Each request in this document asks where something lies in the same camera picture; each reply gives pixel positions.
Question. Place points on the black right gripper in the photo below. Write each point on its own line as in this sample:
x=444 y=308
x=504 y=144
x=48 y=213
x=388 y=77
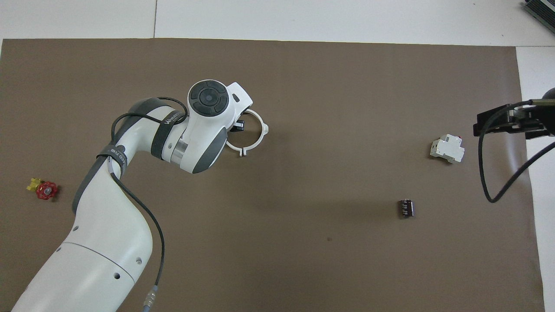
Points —
x=537 y=115

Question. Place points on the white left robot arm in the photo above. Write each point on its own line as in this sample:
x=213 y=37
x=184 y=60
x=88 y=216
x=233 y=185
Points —
x=108 y=242

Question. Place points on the white circuit breaker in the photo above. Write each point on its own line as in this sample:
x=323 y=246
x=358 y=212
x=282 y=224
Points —
x=447 y=149

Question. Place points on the brown table mat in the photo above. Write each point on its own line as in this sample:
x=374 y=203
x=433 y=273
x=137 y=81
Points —
x=303 y=216

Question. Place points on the grey ribbed device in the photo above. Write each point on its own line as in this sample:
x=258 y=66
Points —
x=542 y=8

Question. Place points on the black cylindrical capacitor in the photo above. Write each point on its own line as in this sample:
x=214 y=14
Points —
x=406 y=208

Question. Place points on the red and yellow valve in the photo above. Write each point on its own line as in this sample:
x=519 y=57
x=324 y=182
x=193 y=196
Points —
x=46 y=190

